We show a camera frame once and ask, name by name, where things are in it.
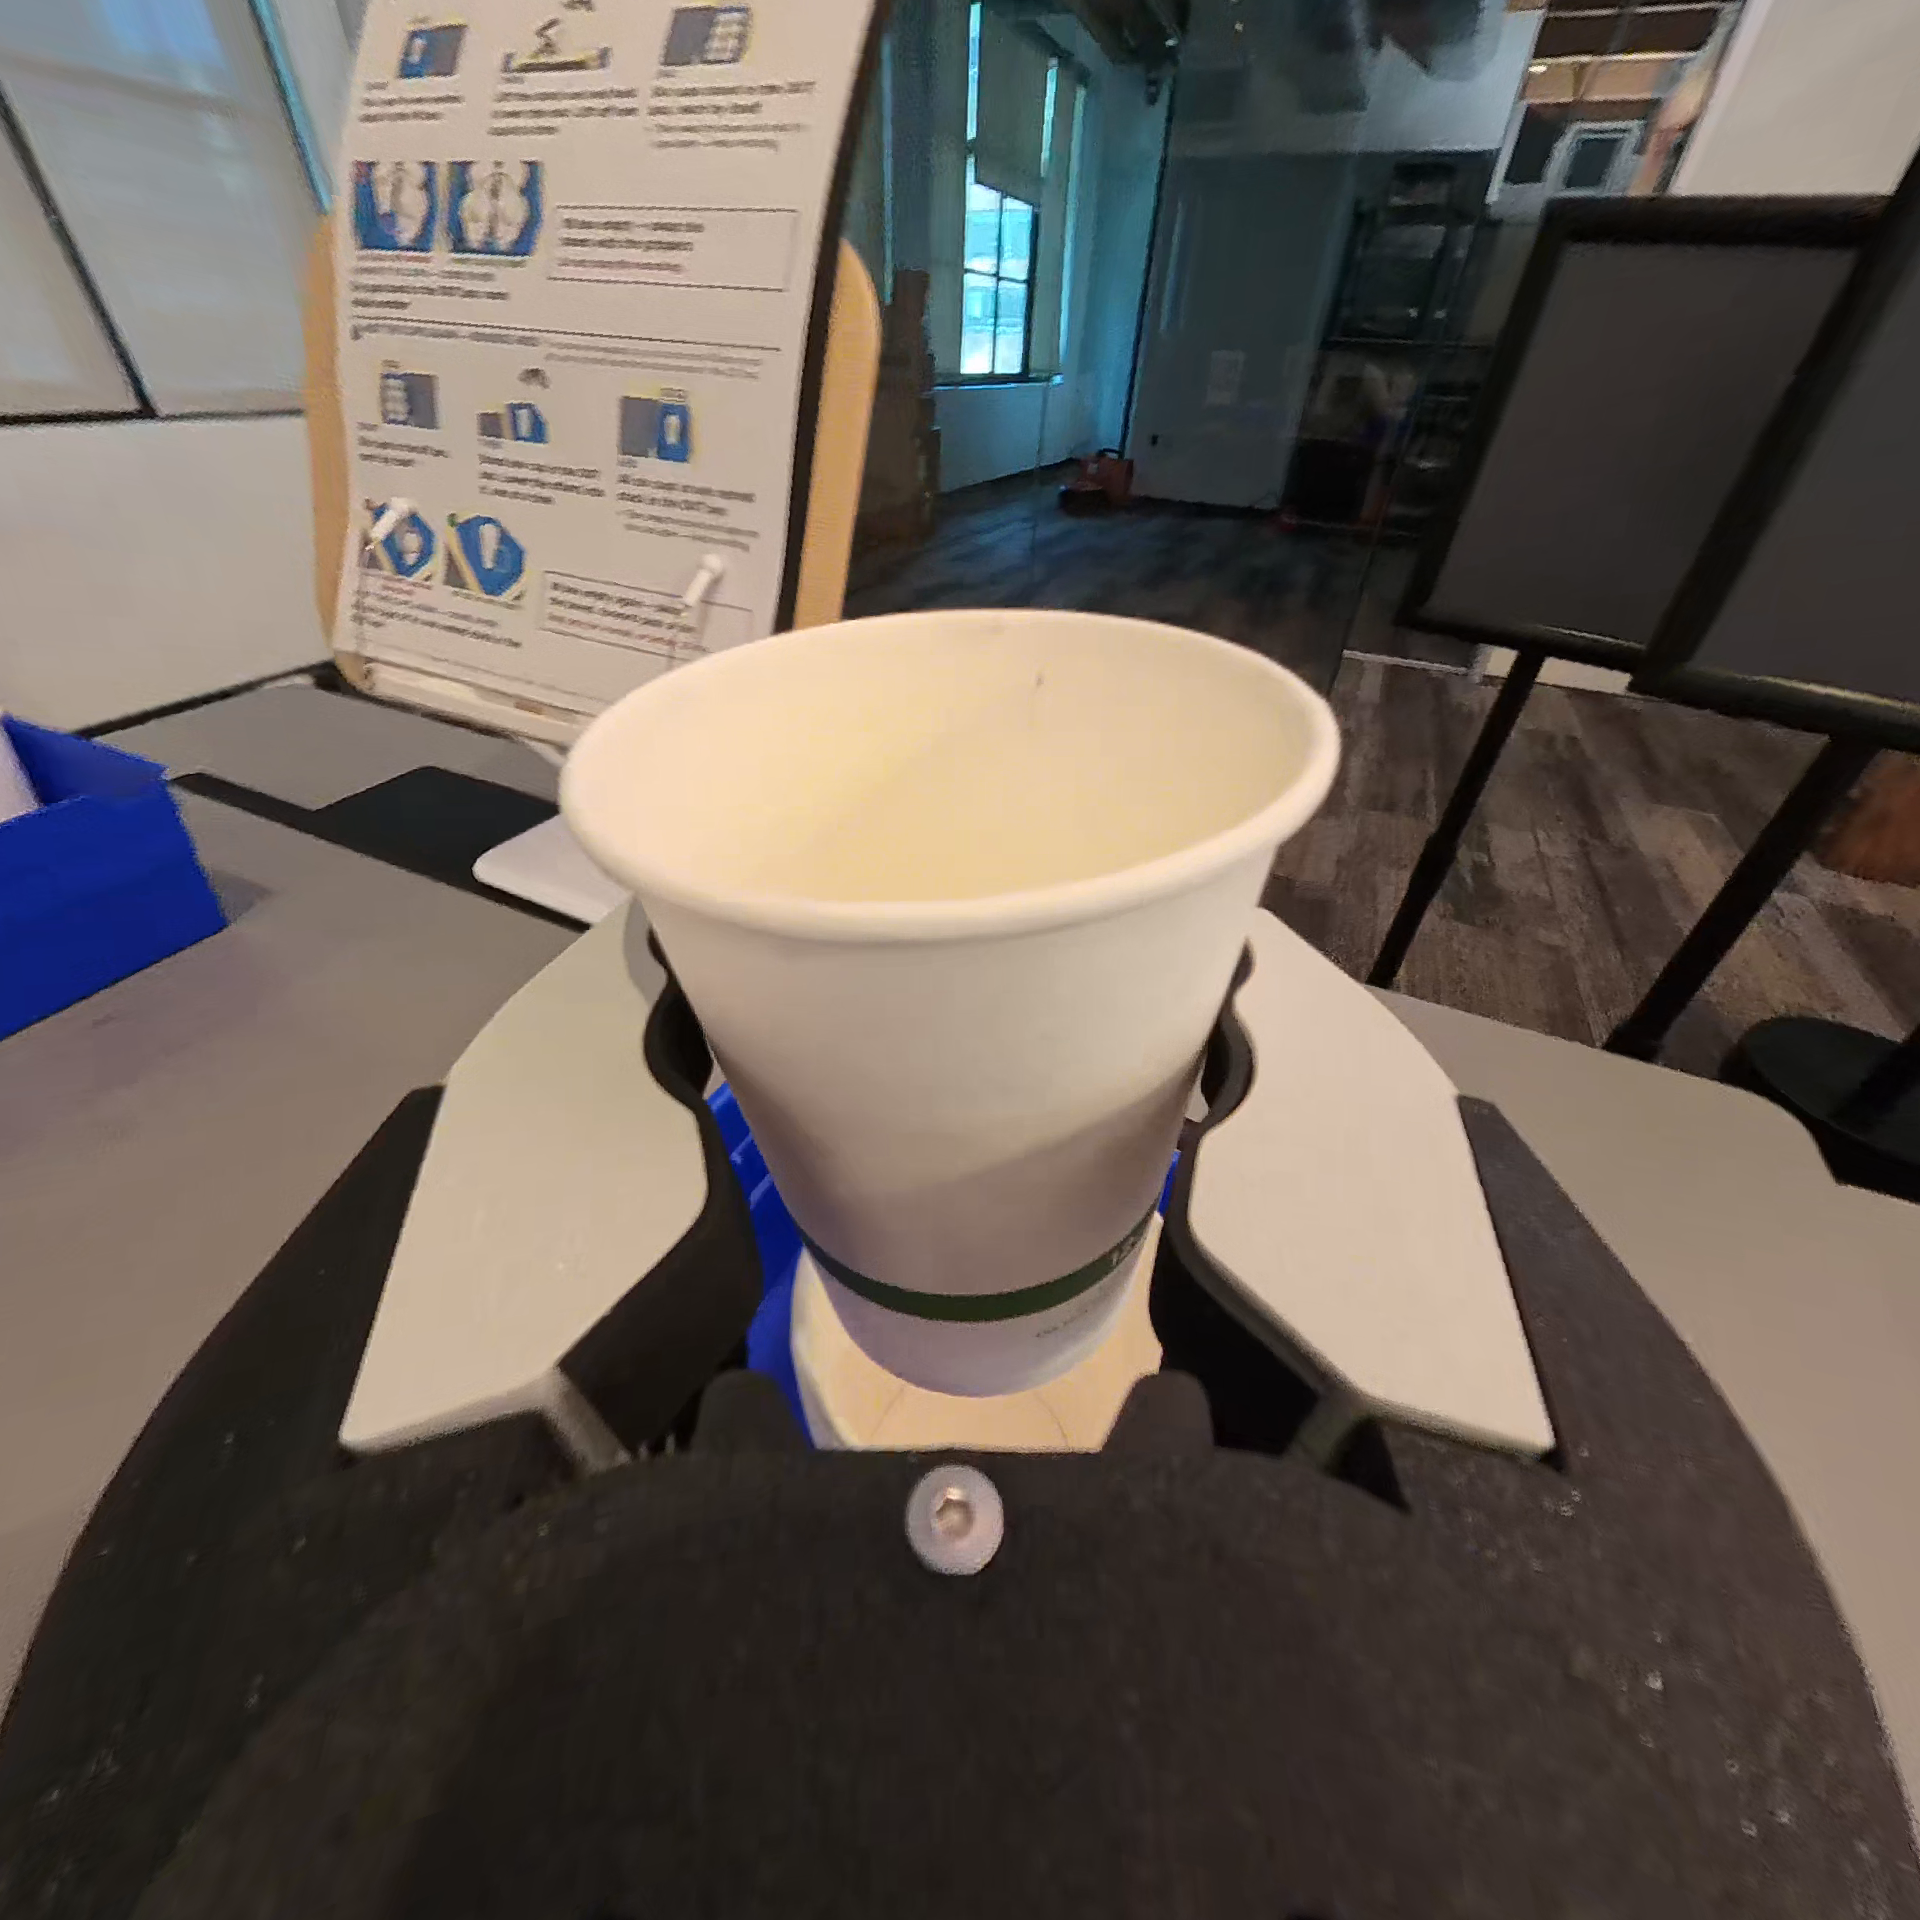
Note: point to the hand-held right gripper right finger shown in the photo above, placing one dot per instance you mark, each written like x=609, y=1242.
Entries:
x=1379, y=1259

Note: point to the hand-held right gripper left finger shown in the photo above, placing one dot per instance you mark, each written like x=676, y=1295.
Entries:
x=511, y=1259

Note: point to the blue plastic bin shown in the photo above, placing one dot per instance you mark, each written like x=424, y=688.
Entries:
x=774, y=1352
x=106, y=900

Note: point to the stack of nested white cups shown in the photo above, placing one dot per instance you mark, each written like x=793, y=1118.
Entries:
x=992, y=1421

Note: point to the white paper cup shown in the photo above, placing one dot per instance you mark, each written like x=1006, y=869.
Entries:
x=962, y=1051

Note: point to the wooden instruction board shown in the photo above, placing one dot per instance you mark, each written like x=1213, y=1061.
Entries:
x=572, y=359

